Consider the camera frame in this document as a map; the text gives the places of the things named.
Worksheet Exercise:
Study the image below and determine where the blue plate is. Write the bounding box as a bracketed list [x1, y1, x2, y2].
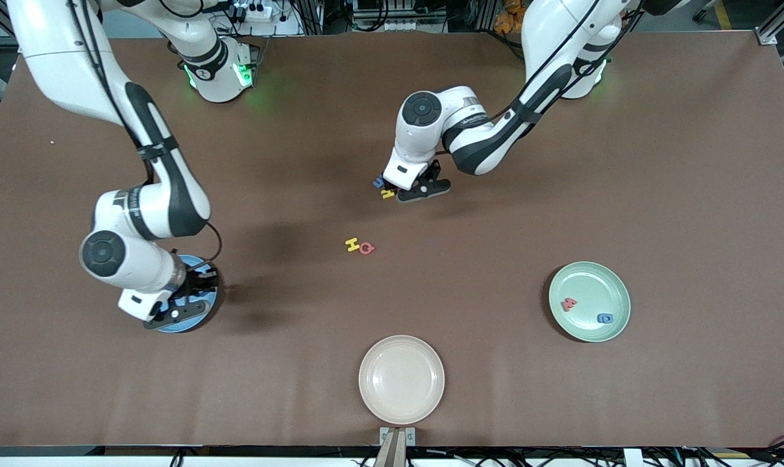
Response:
[155, 255, 219, 333]

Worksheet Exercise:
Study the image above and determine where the beige plate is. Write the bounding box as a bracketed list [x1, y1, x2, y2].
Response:
[358, 335, 445, 425]

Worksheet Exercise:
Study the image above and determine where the green plate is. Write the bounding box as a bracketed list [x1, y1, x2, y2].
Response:
[548, 261, 631, 342]

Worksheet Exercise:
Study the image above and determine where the metal equipment shelf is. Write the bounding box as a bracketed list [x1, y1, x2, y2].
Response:
[352, 0, 448, 32]

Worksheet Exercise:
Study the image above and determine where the bag of orange items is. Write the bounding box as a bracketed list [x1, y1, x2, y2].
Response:
[494, 0, 526, 34]

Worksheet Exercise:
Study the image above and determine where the white power strip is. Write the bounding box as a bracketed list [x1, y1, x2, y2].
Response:
[233, 3, 273, 23]

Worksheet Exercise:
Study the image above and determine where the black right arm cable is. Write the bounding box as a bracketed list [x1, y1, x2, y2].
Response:
[71, 0, 224, 267]

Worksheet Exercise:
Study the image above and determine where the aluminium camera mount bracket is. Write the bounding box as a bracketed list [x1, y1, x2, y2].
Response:
[379, 427, 416, 467]

